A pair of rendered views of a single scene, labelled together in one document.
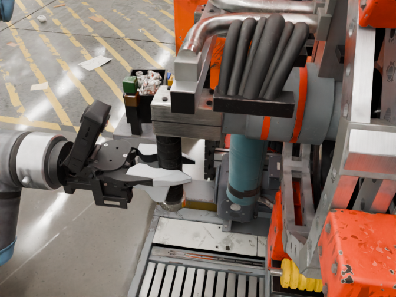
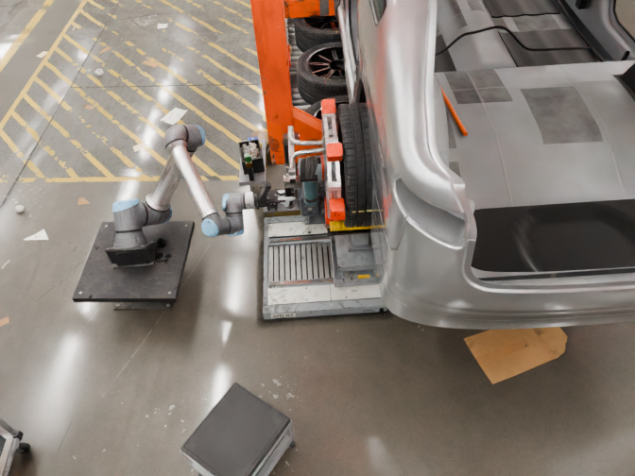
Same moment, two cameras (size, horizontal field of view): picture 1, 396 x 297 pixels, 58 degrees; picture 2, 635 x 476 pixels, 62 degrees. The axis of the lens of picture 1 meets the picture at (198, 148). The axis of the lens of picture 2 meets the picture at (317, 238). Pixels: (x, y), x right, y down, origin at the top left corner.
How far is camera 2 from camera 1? 2.26 m
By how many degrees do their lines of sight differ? 12
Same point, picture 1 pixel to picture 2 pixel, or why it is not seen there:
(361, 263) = (334, 208)
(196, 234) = (291, 229)
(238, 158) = (307, 187)
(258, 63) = (308, 170)
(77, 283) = (232, 264)
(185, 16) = (272, 124)
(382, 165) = (335, 188)
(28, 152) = (248, 198)
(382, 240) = (338, 203)
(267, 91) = (311, 176)
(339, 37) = not seen: hidden behind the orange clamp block
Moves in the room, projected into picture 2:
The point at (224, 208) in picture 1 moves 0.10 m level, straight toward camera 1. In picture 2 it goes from (304, 211) to (305, 222)
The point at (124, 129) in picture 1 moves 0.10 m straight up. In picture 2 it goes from (244, 178) to (242, 167)
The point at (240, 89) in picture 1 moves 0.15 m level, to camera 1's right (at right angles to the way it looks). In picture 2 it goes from (305, 177) to (334, 171)
